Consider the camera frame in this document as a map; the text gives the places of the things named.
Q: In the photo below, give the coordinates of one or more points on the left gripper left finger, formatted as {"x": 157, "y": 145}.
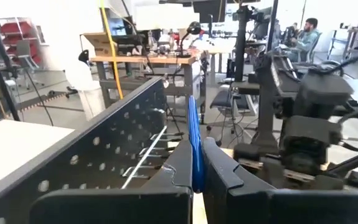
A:
{"x": 119, "y": 208}

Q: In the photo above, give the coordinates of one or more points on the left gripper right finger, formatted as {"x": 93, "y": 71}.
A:
{"x": 275, "y": 208}

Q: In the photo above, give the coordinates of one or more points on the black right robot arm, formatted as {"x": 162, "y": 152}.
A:
{"x": 318, "y": 93}

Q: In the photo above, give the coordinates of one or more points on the black peg board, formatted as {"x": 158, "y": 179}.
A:
{"x": 73, "y": 155}

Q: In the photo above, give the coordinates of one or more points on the black office chair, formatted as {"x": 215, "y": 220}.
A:
{"x": 228, "y": 99}

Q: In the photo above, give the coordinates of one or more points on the white round bin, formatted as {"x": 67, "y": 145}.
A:
{"x": 85, "y": 90}

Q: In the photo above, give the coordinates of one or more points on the light wooden desk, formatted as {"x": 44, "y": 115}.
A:
{"x": 10, "y": 149}

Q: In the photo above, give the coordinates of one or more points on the wooden workbench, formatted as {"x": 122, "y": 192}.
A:
{"x": 141, "y": 59}

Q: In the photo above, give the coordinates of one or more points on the cardboard box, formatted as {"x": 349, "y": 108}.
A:
{"x": 101, "y": 43}

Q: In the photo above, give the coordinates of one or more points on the grey chair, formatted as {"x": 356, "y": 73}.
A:
{"x": 26, "y": 56}

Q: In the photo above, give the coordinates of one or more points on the small lit screen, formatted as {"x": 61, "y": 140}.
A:
{"x": 118, "y": 26}

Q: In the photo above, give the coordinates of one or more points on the black tripod pole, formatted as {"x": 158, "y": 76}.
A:
{"x": 2, "y": 59}

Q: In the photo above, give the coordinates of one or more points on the black desk lamp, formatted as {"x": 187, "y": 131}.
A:
{"x": 193, "y": 28}

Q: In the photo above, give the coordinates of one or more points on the red storage bins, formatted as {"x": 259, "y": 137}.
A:
{"x": 16, "y": 34}

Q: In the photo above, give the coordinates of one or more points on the black monitor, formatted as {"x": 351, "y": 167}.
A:
{"x": 210, "y": 9}

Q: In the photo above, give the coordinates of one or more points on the black upright post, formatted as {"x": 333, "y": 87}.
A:
{"x": 241, "y": 46}

